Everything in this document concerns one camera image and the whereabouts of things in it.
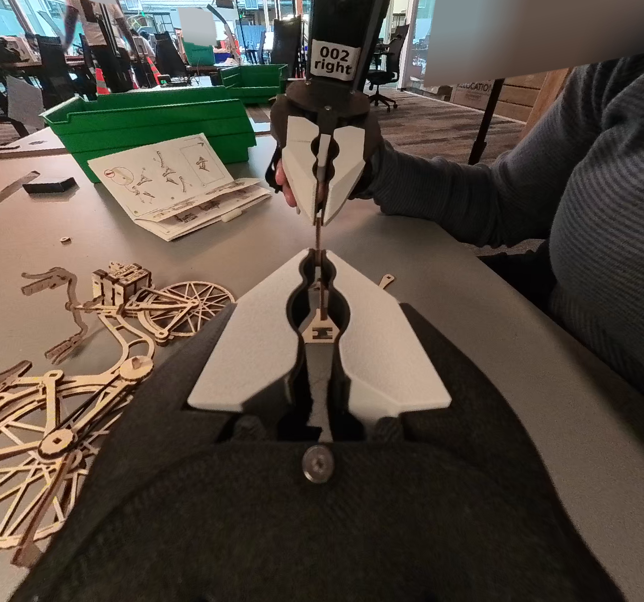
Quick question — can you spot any person's right forearm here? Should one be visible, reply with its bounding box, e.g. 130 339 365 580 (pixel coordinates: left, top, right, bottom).
352 141 556 251

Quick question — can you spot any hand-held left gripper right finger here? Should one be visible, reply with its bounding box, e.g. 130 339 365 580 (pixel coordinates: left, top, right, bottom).
322 248 452 438

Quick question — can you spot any paper instruction booklet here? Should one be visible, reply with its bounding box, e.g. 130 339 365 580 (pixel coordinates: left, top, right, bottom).
87 132 272 243

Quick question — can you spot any black flat block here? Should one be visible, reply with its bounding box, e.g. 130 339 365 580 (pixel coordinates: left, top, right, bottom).
22 177 77 195

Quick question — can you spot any wooden bicycle model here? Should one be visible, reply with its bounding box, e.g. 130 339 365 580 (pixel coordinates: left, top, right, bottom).
0 260 237 567

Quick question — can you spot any large green plastic bin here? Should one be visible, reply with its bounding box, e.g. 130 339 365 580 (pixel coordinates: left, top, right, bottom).
39 85 257 183

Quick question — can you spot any small green plastic bin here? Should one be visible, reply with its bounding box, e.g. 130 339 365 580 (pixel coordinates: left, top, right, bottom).
219 63 290 105

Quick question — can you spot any black tripod leg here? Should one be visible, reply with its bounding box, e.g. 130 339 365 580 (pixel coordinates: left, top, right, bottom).
468 79 505 166

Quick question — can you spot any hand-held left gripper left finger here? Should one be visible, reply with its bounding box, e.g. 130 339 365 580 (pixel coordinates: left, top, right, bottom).
187 248 309 440

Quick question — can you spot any black office chair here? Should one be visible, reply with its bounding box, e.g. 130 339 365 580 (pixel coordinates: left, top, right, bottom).
365 23 411 112
272 15 305 79

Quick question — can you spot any person's right hand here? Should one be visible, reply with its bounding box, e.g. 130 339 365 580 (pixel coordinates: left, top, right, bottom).
275 160 304 210

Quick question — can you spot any person's upper body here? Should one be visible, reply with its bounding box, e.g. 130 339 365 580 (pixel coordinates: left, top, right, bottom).
473 56 644 396

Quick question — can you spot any wooden triangular stand piece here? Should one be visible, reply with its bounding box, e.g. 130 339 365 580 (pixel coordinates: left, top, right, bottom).
300 250 348 345

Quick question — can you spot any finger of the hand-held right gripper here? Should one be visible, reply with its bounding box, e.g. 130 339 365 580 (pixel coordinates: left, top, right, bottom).
282 114 321 223
321 125 366 227

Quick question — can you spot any dark curved wooden offcut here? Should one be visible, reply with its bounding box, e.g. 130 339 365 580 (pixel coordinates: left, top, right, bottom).
0 170 41 201

